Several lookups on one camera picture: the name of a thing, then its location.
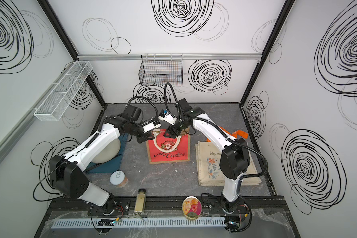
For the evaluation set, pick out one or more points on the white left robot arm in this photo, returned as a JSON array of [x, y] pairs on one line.
[[67, 171]]

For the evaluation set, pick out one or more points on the aluminium wall rail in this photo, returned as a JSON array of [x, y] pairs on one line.
[[187, 56], [20, 128]]

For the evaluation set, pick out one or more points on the white wire wall shelf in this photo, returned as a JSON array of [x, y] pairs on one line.
[[71, 90]]

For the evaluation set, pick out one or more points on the beige floral canvas tote bag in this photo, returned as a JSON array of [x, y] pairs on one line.
[[208, 161]]

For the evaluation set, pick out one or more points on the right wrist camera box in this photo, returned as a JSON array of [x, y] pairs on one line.
[[166, 116]]

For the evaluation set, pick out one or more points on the black wire wall basket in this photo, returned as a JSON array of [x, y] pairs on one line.
[[159, 72]]

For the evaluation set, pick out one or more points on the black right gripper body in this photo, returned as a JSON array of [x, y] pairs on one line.
[[179, 125]]

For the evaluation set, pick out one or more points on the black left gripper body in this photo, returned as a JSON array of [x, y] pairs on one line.
[[138, 131]]

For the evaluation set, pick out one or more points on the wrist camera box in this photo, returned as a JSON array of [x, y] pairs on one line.
[[151, 125], [166, 116]]

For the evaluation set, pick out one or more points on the glass spice bottle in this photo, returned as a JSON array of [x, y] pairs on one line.
[[140, 201]]

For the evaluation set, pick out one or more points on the black corner frame post right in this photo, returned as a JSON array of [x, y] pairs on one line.
[[288, 4]]

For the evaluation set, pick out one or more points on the aluminium wall rail back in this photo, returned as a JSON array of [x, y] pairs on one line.
[[187, 56]]

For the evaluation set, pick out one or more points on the black corner frame post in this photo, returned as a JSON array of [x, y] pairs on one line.
[[53, 19], [288, 4]]

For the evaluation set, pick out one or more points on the aluminium wall rail left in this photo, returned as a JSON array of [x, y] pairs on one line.
[[20, 128]]

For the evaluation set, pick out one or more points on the black corner frame post left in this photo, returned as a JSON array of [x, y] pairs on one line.
[[53, 19]]

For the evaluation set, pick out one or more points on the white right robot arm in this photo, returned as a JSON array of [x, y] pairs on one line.
[[234, 160]]

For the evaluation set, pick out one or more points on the teal tray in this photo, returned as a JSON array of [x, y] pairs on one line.
[[112, 165]]

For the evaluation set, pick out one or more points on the red jute Christmas bag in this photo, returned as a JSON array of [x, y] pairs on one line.
[[168, 150]]

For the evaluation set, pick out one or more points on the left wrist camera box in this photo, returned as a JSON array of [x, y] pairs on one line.
[[151, 125]]

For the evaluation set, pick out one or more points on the round pink tin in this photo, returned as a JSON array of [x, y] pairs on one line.
[[192, 207]]

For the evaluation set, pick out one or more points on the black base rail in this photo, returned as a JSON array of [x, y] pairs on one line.
[[126, 204]]

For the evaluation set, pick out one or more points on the white slotted cable duct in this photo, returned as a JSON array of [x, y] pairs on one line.
[[170, 222]]

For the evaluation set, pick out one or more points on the white lidded jar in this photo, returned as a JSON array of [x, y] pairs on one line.
[[118, 179]]

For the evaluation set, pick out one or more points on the grey round plate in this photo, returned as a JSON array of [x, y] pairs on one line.
[[108, 153]]

